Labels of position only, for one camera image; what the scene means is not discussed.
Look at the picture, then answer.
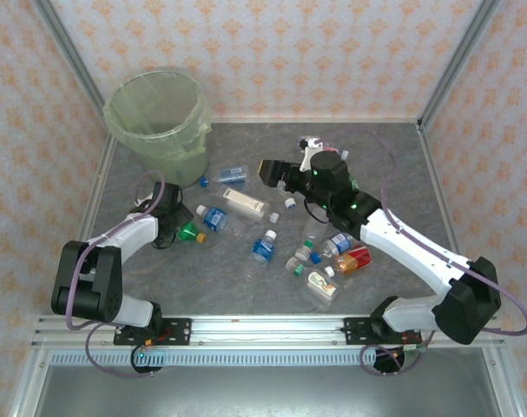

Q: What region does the green bottle orange cap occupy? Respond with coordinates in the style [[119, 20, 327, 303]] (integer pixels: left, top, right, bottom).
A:
[[175, 221, 208, 244]]

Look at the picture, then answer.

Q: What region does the large clear bottle beige label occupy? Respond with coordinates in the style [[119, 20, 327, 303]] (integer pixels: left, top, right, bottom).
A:
[[214, 186, 281, 225]]

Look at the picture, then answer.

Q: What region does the blue label bottle white cap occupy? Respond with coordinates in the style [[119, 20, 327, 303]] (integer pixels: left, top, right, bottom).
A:
[[195, 204, 247, 238], [239, 228, 278, 281]]

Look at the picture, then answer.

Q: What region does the clear unlabelled plastic bottle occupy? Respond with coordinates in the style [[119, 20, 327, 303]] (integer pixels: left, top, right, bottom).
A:
[[301, 211, 332, 242]]

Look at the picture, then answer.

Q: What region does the small clear bottle green cap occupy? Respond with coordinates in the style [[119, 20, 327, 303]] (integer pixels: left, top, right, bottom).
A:
[[285, 256, 307, 278], [293, 240, 317, 262]]

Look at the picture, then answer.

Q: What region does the red label bottle orange liquid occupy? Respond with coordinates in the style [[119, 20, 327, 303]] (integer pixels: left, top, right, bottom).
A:
[[334, 244, 373, 275]]

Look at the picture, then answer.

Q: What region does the clear bottle colourful label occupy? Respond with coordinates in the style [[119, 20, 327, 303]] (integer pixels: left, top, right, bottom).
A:
[[305, 265, 340, 305]]

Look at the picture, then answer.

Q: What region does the green-lined trash bin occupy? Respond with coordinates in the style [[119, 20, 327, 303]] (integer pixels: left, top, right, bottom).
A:
[[102, 71, 214, 189]]

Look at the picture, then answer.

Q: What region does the crushed clear bottle blue label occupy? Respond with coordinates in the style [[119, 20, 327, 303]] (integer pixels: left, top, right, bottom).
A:
[[199, 166, 250, 188]]

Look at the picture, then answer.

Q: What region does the grey metal front panel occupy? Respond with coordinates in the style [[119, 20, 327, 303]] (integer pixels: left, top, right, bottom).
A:
[[10, 363, 518, 417]]

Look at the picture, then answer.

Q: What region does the aluminium back edge rail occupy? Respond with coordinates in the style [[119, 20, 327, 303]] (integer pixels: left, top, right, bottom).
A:
[[208, 116, 421, 125]]

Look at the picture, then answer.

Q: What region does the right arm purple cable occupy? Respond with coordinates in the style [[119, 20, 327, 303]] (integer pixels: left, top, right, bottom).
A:
[[319, 128, 527, 378]]

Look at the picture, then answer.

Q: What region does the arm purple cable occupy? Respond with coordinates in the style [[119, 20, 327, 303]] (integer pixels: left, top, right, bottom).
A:
[[319, 128, 527, 378], [65, 169, 165, 378]]

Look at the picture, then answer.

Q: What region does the aluminium side edge rail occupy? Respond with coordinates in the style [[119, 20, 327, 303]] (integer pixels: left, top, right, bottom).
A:
[[417, 123, 471, 264], [52, 132, 119, 316]]

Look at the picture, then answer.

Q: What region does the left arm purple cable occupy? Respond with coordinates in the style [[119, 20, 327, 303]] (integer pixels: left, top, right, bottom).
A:
[[65, 169, 165, 378]]

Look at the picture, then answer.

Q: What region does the aluminium front rail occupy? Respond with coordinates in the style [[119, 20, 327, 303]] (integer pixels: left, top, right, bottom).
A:
[[31, 315, 506, 348]]

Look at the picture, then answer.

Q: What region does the grey slotted cable duct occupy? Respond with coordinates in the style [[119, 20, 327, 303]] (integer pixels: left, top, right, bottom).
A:
[[49, 350, 377, 367]]

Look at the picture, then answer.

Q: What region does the aluminium corner frame post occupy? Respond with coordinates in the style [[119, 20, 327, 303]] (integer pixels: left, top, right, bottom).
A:
[[416, 0, 506, 131], [30, 0, 106, 108]]

